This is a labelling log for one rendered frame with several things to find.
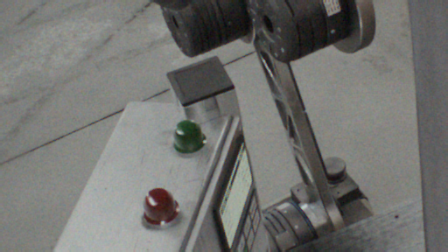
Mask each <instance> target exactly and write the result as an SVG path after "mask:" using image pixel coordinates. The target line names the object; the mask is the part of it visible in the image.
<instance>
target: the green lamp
mask: <svg viewBox="0 0 448 252"><path fill-rule="evenodd" d="M172 135H173V139H174V141H173V148H174V150H175V153H176V154H177V155H178V156H181V157H182V158H195V157H197V156H199V155H200V154H202V153H203V152H204V151H205V150H206V148H207V138H206V136H205V135H204V134H203V133H202V131H201V127H200V125H199V124H198V123H196V122H195V121H193V120H189V119H187V120H183V121H181V122H178V123H177V124H176V126H175V129H174V131H173V132H172Z"/></svg>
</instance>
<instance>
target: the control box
mask: <svg viewBox="0 0 448 252"><path fill-rule="evenodd" d="M206 116H207V121H204V122H201V123H199V125H200V127H201V131H202V133H203V134H204V135H205V136H206V140H207V147H206V150H205V151H204V152H203V153H202V154H200V155H199V156H197V157H192V158H184V157H181V156H178V155H177V154H176V153H175V150H174V148H173V141H174V139H173V135H172V132H173V131H174V129H175V126H176V124H177V123H178V122H181V121H183V120H185V119H184V117H183V115H182V112H181V108H180V107H177V105H176V104H172V103H156V102H140V101H131V102H129V103H128V104H127V105H126V107H125V109H124V111H123V112H122V115H121V117H120V119H119V121H118V123H117V125H116V126H115V130H114V132H113V134H112V136H111V138H110V139H109V141H108V143H107V145H106V147H105V149H104V151H103V153H102V154H101V157H100V159H99V161H98V163H97V165H96V167H95V168H94V172H93V174H92V176H91V178H90V180H89V181H88V183H87V186H86V188H85V189H84V191H83V193H82V195H81V196H80V199H79V201H78V203H77V205H76V207H75V209H74V210H73V213H72V215H71V217H70V219H69V221H68V223H67V225H66V228H65V230H64V232H63V234H61V235H60V237H59V239H58V241H57V243H56V245H55V247H54V249H53V251H52V252H224V248H223V245H222V241H221V236H220V232H219V229H218V226H217V223H216V222H215V219H214V214H213V210H214V204H215V201H216V199H217V196H219V194H220V191H221V187H222V184H223V181H224V179H225V177H226V174H227V171H228V167H229V163H230V161H231V158H232V156H233V153H234V150H235V146H236V144H237V141H238V138H239V135H243V138H244V142H245V137H244V134H243V129H242V121H241V118H240V117H239V116H235V117H233V116H232V115H231V114H225V115H221V114H219V111H218V109H217V108H216V109H213V110H210V111H208V112H206ZM245 146H246V142H245ZM246 151H247V154H248V150H247V146H246ZM248 161H249V154H248ZM249 167H250V162H249ZM250 171H251V167H250ZM251 175H252V171H251ZM252 179H253V175H252ZM154 188H164V189H165V190H167V191H169V192H170V193H171V194H172V196H173V198H174V199H175V200H176V201H177V202H178V203H179V206H180V210H181V217H180V219H179V221H178V222H177V223H176V224H175V225H173V226H171V227H168V228H167V229H162V230H156V229H153V228H151V227H149V226H148V225H147V223H146V221H145V219H144V205H143V201H144V198H145V196H146V194H147V192H148V191H150V190H152V189H154ZM253 189H255V196H257V199H258V195H257V192H256V188H255V184H254V180H253V182H252V185H251V187H250V190H249V193H248V197H247V201H246V204H245V207H244V210H243V213H242V216H241V221H240V224H239V227H238V229H237V232H236V235H235V238H234V243H233V246H232V249H231V252H234V251H235V245H236V243H237V240H238V236H239V233H240V231H241V228H242V223H243V220H244V217H245V214H246V212H247V209H248V205H249V200H250V197H251V194H252V192H253ZM258 205H259V199H258ZM259 209H260V213H261V208H260V205H259ZM261 217H262V213H261ZM251 252H270V251H269V245H268V241H267V237H266V233H265V229H264V225H263V217H262V218H261V221H260V225H259V228H258V231H257V234H256V236H255V239H254V242H253V246H252V249H251Z"/></svg>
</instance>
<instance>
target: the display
mask: <svg viewBox="0 0 448 252"><path fill-rule="evenodd" d="M252 182H253V179H252V175H251V171H250V167H249V159H248V154H247V151H246V146H245V142H244V138H243V135H239V138H238V141H237V144H236V146H235V148H234V153H233V156H232V158H231V161H230V163H229V167H228V169H227V174H226V177H225V179H224V181H223V184H222V187H221V189H220V194H219V196H217V199H216V201H215V204H214V208H213V216H214V219H215V222H216V223H217V226H218V229H219V232H220V238H221V241H222V245H223V248H224V252H231V249H232V246H233V243H234V240H235V235H236V232H237V229H238V227H239V224H240V221H241V218H242V213H243V210H244V207H245V204H246V201H247V197H248V195H249V190H250V187H251V185H252Z"/></svg>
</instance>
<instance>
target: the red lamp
mask: <svg viewBox="0 0 448 252"><path fill-rule="evenodd" d="M143 207H144V213H143V216H144V219H145V221H146V223H147V225H148V226H149V227H150V228H153V229H156V230H162V229H167V228H170V227H171V226H173V225H175V224H176V223H177V222H178V221H179V219H180V217H181V210H180V206H179V203H178V202H177V201H176V200H175V199H174V198H173V196H172V194H171V193H170V192H169V191H167V190H165V189H164V188H154V189H152V190H150V191H148V192H147V194H146V196H145V198H144V200H143Z"/></svg>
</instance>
